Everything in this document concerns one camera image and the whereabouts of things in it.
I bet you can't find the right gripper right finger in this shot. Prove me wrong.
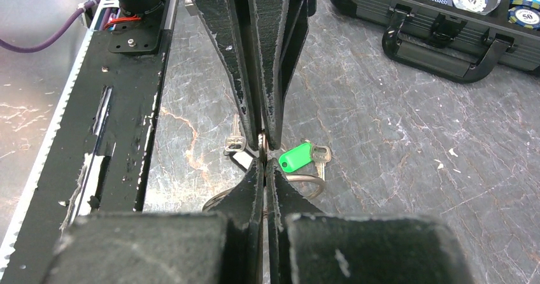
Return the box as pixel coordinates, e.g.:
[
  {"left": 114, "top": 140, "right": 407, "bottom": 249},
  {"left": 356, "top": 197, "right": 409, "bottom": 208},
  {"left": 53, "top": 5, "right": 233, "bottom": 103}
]
[{"left": 266, "top": 159, "right": 476, "bottom": 284}]

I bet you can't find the keyring with bunch of keys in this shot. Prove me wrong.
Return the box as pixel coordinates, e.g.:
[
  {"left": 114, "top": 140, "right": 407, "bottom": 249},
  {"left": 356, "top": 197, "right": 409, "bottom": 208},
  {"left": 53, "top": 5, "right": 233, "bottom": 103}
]
[{"left": 202, "top": 133, "right": 325, "bottom": 229}]

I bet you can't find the key with black tag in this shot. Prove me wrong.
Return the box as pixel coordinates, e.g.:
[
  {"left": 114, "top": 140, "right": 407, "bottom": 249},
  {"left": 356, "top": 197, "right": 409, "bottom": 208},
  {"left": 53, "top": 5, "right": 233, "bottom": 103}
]
[{"left": 224, "top": 114, "right": 255, "bottom": 172}]

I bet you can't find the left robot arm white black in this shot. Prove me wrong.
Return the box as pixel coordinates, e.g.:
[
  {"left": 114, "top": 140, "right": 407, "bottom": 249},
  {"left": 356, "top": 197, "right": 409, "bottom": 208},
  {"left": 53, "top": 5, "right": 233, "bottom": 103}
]
[{"left": 108, "top": 0, "right": 316, "bottom": 150}]

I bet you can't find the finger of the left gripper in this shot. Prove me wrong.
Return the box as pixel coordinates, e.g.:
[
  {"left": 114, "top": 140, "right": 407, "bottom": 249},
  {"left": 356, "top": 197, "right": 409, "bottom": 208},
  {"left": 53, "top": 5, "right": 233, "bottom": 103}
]
[
  {"left": 193, "top": 0, "right": 258, "bottom": 150},
  {"left": 248, "top": 0, "right": 308, "bottom": 150}
]

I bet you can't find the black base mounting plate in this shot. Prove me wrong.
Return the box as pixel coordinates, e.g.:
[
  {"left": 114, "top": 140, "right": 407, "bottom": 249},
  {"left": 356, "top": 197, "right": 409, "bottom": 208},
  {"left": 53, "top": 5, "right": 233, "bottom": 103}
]
[{"left": 1, "top": 0, "right": 178, "bottom": 283}]

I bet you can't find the key with green tag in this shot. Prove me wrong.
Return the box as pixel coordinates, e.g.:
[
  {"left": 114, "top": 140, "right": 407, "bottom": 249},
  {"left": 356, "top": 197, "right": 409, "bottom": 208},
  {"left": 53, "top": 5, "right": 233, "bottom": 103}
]
[{"left": 278, "top": 141, "right": 332, "bottom": 181}]

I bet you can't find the black poker chip case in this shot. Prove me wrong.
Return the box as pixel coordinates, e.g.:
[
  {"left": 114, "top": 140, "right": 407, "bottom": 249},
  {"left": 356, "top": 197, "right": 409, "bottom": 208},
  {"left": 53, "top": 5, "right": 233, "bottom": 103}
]
[{"left": 330, "top": 0, "right": 539, "bottom": 83}]

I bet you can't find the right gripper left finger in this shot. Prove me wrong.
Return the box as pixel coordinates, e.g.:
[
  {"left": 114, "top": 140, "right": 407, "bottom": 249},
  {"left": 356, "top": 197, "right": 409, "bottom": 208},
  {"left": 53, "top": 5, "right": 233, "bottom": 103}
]
[{"left": 43, "top": 160, "right": 264, "bottom": 283}]

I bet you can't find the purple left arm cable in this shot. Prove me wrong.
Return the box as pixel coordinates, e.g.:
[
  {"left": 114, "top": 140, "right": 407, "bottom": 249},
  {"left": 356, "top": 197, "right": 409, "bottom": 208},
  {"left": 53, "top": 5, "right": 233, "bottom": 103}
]
[{"left": 0, "top": 0, "right": 115, "bottom": 54}]

